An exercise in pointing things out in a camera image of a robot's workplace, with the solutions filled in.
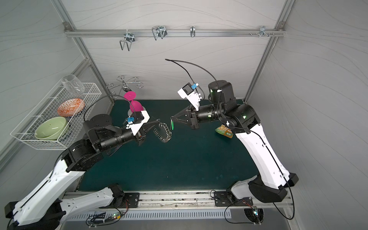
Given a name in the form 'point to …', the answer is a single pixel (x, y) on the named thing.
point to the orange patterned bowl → (71, 107)
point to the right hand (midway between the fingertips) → (173, 118)
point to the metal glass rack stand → (122, 83)
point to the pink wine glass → (134, 105)
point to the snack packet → (224, 131)
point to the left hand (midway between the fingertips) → (155, 121)
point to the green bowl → (53, 129)
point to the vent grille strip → (163, 215)
